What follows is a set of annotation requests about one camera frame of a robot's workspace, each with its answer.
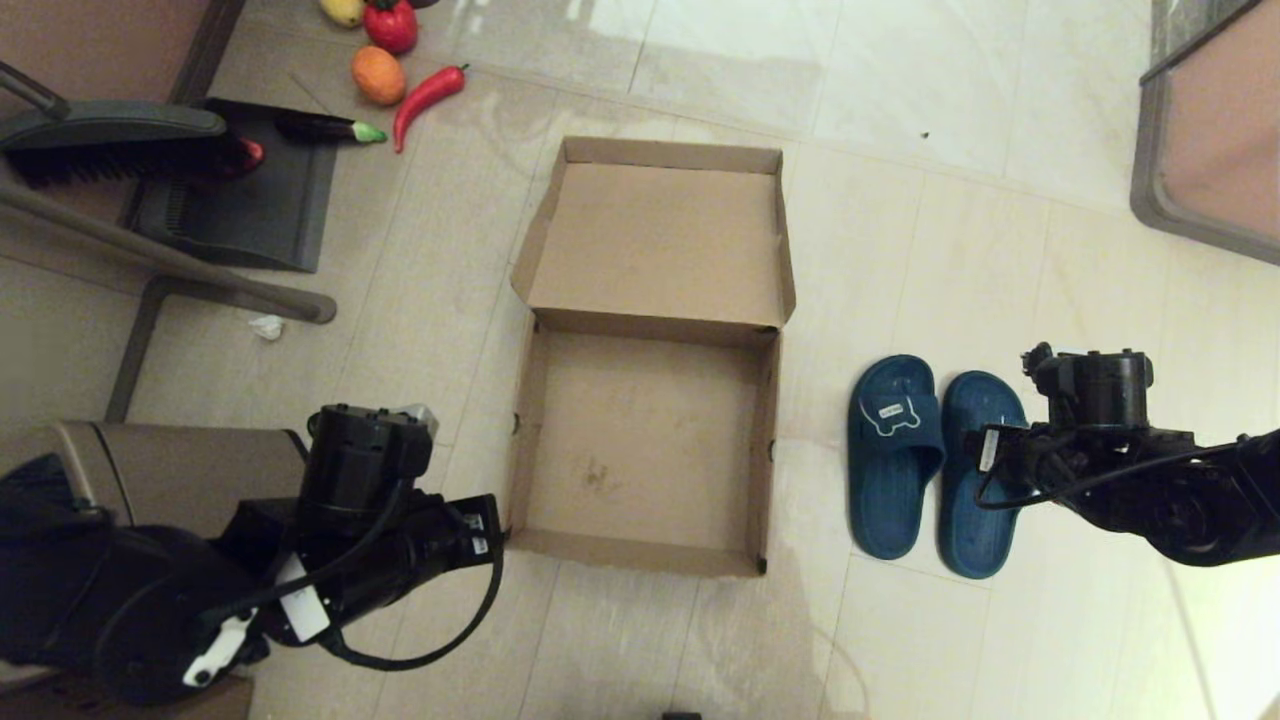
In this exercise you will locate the purple toy eggplant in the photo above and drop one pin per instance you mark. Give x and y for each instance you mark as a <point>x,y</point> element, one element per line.
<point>320,127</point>

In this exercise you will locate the small red toy vegetable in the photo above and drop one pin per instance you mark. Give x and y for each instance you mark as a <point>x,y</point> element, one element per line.
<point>250,157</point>

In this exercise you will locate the brown metal chair frame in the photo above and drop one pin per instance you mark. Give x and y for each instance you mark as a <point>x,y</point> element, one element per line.
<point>200,265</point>

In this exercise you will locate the yellow toy fruit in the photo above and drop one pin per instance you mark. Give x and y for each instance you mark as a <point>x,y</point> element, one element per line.
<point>342,10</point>

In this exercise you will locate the red toy bell pepper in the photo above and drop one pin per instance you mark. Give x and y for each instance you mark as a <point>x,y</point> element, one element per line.
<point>390,25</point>

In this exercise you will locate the dark grey broom brush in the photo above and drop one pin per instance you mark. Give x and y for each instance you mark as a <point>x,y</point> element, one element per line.
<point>120,130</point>

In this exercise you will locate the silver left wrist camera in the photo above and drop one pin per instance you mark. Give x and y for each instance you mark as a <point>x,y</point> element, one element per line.
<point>418,418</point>

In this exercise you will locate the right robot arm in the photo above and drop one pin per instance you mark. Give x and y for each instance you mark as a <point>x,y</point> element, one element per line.
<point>1220,510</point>

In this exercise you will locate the orange toy fruit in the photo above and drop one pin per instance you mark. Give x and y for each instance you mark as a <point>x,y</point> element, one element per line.
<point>378,75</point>

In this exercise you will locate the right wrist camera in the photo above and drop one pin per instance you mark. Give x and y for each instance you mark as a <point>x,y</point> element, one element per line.
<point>1036,358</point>

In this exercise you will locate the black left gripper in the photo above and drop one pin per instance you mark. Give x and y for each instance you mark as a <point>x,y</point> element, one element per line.
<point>365,460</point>

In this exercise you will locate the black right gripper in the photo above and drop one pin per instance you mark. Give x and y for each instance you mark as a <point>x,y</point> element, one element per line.
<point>1095,390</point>

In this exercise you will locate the dark blue bear-print slipper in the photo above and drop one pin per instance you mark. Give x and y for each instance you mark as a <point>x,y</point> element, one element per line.
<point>885,500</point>
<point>975,540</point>

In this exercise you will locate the brown table with grey frame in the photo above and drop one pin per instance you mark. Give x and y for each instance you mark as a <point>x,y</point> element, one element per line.
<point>1220,130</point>

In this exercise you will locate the crumpled white paper ball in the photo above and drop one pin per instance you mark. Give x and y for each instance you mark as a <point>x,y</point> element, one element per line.
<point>266,327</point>

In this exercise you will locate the dark grey dustpan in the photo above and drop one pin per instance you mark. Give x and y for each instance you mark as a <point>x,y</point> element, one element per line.
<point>260,215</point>

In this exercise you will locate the brown cardboard shoe box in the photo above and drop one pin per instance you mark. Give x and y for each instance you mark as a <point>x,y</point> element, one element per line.
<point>650,440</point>

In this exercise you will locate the red toy chili pepper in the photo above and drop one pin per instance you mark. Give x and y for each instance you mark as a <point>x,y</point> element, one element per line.
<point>422,96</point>

